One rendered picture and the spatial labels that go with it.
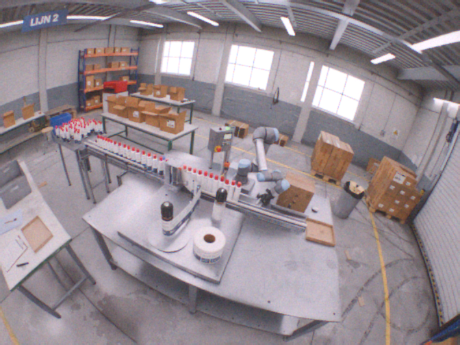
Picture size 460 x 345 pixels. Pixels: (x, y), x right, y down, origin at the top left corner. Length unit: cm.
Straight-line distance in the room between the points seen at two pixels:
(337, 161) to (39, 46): 984
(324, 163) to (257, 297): 389
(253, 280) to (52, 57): 847
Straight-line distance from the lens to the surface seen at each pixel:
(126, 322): 210
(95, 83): 834
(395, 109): 731
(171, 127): 320
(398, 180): 456
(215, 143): 151
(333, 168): 480
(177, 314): 205
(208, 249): 116
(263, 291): 132
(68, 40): 860
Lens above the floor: 198
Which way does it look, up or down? 31 degrees down
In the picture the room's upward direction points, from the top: 12 degrees clockwise
